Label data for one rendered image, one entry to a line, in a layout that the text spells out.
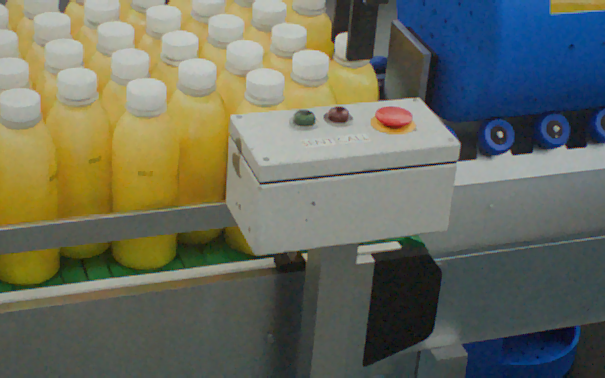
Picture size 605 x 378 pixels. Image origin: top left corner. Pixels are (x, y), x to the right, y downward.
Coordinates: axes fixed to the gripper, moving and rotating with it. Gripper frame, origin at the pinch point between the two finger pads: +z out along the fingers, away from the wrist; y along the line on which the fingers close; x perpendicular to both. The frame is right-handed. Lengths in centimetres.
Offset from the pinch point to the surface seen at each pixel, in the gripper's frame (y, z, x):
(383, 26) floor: 239, 112, -114
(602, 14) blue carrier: -4.6, -0.8, -28.1
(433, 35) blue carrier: 10.4, 7.3, -15.1
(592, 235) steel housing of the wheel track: -4.5, 29.4, -33.4
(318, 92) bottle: -5.9, 5.1, 5.8
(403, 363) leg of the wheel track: 14, 61, -19
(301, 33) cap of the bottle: 2.3, 2.0, 5.1
